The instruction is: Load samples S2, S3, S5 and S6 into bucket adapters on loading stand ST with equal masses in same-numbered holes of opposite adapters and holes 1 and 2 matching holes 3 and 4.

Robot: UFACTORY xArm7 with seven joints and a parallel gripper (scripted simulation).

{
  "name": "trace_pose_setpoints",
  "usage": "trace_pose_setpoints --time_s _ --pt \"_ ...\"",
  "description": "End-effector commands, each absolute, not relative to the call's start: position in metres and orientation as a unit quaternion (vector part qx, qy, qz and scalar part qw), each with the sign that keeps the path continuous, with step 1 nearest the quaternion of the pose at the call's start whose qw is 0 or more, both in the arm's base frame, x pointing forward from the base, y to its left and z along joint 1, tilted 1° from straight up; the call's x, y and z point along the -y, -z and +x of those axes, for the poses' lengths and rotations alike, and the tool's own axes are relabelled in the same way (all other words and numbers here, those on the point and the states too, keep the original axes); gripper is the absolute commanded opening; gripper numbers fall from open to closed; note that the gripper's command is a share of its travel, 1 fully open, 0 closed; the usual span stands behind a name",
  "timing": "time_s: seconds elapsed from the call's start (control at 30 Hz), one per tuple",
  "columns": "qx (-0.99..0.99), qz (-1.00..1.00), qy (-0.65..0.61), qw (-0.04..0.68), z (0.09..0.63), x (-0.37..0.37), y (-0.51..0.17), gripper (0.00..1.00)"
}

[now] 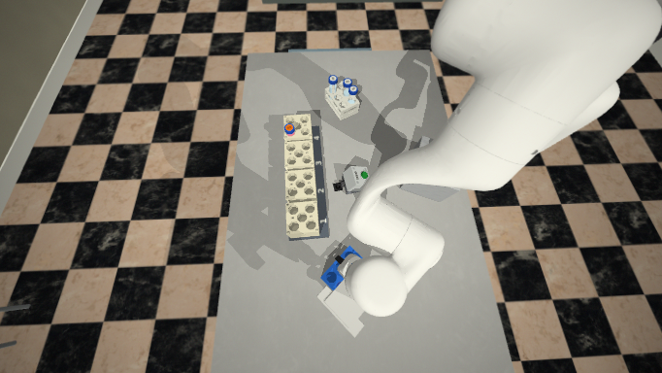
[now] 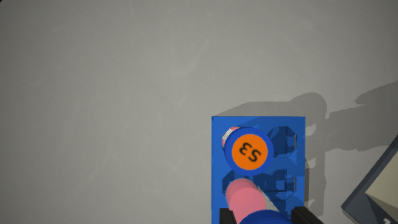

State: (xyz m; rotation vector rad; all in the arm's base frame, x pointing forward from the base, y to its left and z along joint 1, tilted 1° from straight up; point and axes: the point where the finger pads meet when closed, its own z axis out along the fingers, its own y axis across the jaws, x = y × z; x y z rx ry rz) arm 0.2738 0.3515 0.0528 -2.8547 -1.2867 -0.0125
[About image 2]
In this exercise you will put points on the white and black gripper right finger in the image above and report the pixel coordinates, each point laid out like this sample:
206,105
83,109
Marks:
301,215

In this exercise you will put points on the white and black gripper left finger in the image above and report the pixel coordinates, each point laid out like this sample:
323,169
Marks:
226,216

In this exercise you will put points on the blue tube rack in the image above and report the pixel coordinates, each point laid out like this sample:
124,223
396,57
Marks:
278,184

